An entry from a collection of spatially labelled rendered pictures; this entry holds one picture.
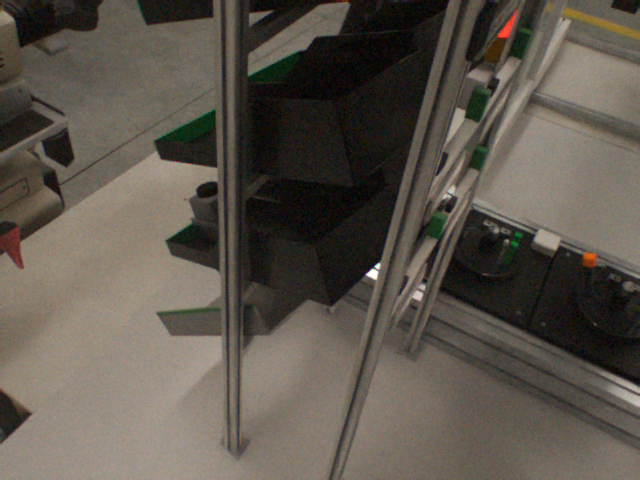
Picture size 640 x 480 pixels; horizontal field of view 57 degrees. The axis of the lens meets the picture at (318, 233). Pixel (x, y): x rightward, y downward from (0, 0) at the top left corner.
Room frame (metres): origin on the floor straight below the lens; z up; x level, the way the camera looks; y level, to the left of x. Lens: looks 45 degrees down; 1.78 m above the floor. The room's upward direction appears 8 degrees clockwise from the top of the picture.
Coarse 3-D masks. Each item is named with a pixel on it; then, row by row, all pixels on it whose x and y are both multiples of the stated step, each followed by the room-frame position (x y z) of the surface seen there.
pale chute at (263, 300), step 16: (256, 288) 0.58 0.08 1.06; (272, 288) 0.55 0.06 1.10; (208, 304) 0.59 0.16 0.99; (256, 304) 0.52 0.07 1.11; (272, 304) 0.49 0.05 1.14; (288, 304) 0.48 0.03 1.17; (304, 304) 0.47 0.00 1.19; (176, 320) 0.51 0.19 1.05; (192, 320) 0.49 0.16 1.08; (208, 320) 0.47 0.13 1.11; (256, 320) 0.42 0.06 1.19; (272, 320) 0.44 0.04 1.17
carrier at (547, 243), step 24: (480, 216) 0.93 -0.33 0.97; (480, 240) 0.82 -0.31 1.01; (504, 240) 0.84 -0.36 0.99; (528, 240) 0.87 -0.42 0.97; (552, 240) 0.86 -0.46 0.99; (408, 264) 0.76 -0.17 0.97; (432, 264) 0.77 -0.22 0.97; (456, 264) 0.77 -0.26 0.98; (480, 264) 0.77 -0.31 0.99; (504, 264) 0.78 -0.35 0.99; (528, 264) 0.81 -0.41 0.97; (456, 288) 0.72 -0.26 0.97; (480, 288) 0.73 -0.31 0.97; (504, 288) 0.74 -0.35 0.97; (528, 288) 0.74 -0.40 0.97; (504, 312) 0.68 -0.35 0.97; (528, 312) 0.69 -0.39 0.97
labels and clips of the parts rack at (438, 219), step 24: (504, 0) 0.42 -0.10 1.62; (480, 24) 0.33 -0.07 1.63; (504, 24) 0.43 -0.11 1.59; (480, 48) 0.35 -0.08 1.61; (480, 96) 0.49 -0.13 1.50; (504, 96) 0.58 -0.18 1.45; (480, 120) 0.49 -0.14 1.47; (456, 168) 0.44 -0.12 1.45; (480, 168) 0.62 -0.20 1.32; (432, 216) 0.49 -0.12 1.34; (456, 216) 0.55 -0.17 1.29
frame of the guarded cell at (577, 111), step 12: (564, 36) 2.06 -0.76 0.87; (576, 36) 2.04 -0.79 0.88; (588, 36) 2.04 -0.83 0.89; (600, 48) 2.01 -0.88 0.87; (612, 48) 1.99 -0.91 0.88; (624, 48) 1.98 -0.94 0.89; (636, 60) 1.96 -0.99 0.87; (540, 96) 1.59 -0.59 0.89; (552, 96) 1.59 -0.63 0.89; (552, 108) 1.57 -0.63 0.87; (564, 108) 1.56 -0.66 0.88; (576, 108) 1.55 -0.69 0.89; (588, 108) 1.55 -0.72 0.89; (588, 120) 1.53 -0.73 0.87; (600, 120) 1.51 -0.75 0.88; (612, 120) 1.51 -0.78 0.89; (624, 120) 1.52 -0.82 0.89; (624, 132) 1.49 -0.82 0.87; (636, 132) 1.47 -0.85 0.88
